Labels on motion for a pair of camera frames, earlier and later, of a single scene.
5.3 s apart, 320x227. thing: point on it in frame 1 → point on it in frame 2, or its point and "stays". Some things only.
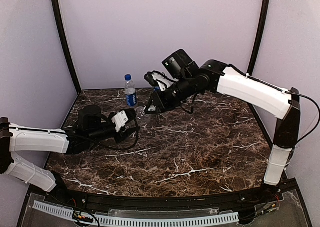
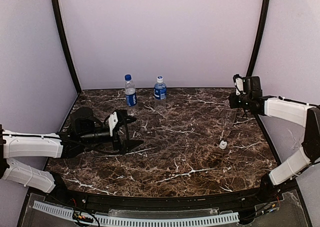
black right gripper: [160, 102] → [233, 100]
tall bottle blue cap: [130, 90] stays
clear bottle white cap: [142, 118] → [229, 116]
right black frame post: [261, 29] stays
